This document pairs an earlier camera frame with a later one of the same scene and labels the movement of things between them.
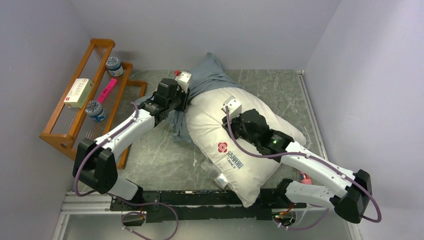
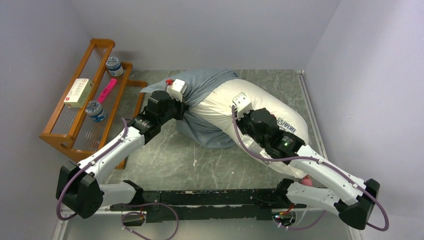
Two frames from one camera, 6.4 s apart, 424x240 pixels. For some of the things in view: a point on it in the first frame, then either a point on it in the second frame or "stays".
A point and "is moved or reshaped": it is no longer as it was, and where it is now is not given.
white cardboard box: [79, 93] stays
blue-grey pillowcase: [144, 100] → [197, 82]
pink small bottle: [305, 178] stays
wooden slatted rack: [100, 95] stays
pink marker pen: [108, 89] stays
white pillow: [243, 173] is moved or reshaped
